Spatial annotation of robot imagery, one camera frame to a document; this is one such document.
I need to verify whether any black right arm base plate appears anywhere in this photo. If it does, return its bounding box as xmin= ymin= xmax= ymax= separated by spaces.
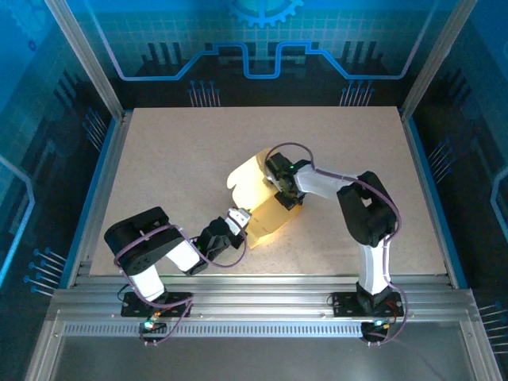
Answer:
xmin=331 ymin=291 xmax=405 ymax=318

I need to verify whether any blue table side border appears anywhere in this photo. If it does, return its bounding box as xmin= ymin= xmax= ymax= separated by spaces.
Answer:
xmin=398 ymin=107 xmax=470 ymax=290

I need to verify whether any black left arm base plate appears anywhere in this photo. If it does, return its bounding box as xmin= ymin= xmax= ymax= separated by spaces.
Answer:
xmin=121 ymin=291 xmax=194 ymax=318

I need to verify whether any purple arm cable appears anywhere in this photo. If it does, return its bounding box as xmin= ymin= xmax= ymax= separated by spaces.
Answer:
xmin=267 ymin=142 xmax=409 ymax=347
xmin=114 ymin=224 xmax=249 ymax=348

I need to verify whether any grey metal panel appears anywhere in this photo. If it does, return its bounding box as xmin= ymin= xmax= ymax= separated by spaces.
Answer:
xmin=27 ymin=337 xmax=493 ymax=381

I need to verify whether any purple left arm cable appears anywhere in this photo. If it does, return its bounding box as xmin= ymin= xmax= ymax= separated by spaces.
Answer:
xmin=114 ymin=224 xmax=249 ymax=348

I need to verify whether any slotted grey cable duct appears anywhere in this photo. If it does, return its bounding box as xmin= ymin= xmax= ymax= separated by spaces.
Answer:
xmin=62 ymin=321 xmax=466 ymax=339

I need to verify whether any aluminium frame rail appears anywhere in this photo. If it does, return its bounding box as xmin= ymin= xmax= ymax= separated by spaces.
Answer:
xmin=49 ymin=272 xmax=479 ymax=323

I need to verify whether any aluminium frame post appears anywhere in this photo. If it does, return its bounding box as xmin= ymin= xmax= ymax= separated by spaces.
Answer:
xmin=399 ymin=0 xmax=479 ymax=117
xmin=43 ymin=0 xmax=125 ymax=121

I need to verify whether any black connector board with LEDs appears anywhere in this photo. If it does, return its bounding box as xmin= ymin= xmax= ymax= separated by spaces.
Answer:
xmin=138 ymin=313 xmax=168 ymax=347
xmin=360 ymin=317 xmax=393 ymax=347

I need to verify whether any pale yellow paper box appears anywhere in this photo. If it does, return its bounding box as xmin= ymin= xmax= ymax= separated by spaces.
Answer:
xmin=226 ymin=147 xmax=305 ymax=251

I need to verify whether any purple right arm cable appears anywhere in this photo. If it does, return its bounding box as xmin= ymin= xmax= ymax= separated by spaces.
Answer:
xmin=267 ymin=142 xmax=409 ymax=347

